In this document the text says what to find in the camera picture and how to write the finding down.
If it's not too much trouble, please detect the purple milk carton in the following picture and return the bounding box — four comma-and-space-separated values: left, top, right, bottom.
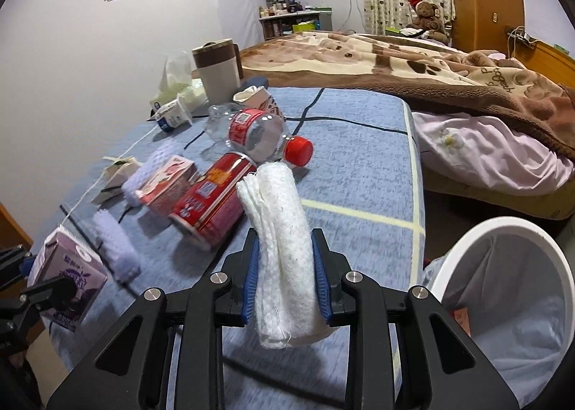
27, 230, 109, 332

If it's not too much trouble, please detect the pink strawberry milk carton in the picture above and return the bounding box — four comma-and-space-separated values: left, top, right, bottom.
137, 155, 201, 217

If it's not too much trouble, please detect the red drink can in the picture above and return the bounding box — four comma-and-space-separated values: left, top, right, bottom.
168, 153, 259, 251

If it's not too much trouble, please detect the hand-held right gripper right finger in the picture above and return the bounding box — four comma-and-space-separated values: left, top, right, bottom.
310, 228, 522, 410

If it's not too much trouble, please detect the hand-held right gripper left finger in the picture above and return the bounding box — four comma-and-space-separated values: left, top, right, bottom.
45, 228, 261, 410

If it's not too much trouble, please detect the pale pink bed sheet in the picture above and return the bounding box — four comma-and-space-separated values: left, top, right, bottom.
411, 111, 575, 197

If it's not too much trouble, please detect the wooden bed headboard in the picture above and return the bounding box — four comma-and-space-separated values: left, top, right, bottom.
503, 26, 575, 87

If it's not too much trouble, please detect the brown and white mug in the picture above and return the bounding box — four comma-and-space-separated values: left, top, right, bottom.
192, 38, 244, 106

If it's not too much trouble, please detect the white blue yogurt cup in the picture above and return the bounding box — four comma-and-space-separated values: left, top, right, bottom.
150, 93, 195, 133

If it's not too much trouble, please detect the translucent white bin liner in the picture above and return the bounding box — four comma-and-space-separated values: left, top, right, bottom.
424, 234, 567, 406

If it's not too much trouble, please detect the crumpled snack wrapper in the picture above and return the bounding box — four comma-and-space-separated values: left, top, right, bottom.
232, 85, 285, 118

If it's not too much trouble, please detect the lavender foam fruit net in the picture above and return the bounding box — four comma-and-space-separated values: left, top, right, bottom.
93, 209, 141, 282

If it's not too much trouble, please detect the beige crumpled paper wrapper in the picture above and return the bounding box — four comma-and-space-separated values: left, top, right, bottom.
91, 156, 139, 206

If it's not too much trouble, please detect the blue checked tablecloth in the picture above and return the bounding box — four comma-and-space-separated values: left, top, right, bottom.
27, 86, 425, 410

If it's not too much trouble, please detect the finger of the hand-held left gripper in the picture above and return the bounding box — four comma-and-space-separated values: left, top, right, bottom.
0, 277, 77, 354
0, 245, 37, 285

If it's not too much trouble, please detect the brown paw print blanket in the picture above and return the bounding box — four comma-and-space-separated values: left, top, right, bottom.
238, 30, 575, 161

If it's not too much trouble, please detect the clear plastic bag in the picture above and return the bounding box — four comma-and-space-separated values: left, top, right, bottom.
148, 51, 208, 111

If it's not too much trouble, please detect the white foam fruit net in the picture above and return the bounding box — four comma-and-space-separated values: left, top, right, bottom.
122, 142, 176, 208

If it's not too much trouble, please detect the brown teddy bear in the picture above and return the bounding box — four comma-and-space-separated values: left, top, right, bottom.
406, 0, 450, 43

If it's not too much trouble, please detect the white plastic trash bin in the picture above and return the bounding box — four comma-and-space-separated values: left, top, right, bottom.
422, 217, 575, 410

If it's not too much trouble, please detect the white cord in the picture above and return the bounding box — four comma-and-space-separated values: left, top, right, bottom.
58, 115, 158, 228

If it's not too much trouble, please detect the clear plastic bottle red cap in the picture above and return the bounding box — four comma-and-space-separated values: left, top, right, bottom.
206, 103, 314, 168

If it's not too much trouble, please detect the cluttered white desk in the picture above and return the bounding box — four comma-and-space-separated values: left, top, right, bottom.
258, 10, 335, 42

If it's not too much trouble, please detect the white paper towel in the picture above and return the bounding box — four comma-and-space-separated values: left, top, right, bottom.
236, 160, 335, 350

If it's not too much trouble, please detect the white power strip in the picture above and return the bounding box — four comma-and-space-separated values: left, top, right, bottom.
507, 26, 537, 46

